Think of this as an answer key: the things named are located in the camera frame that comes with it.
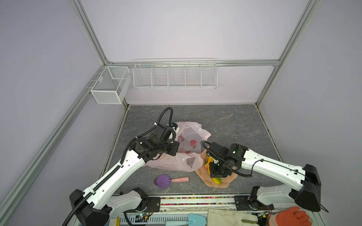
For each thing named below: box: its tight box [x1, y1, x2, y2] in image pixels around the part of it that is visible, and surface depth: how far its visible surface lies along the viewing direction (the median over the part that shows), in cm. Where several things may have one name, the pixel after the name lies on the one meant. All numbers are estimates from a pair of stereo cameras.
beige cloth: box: [206, 208, 259, 226], surface depth 71 cm
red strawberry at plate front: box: [212, 177, 223, 185], surface depth 68 cm
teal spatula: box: [164, 213, 207, 226], surface depth 70 cm
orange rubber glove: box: [275, 206, 313, 226], surface depth 70 cm
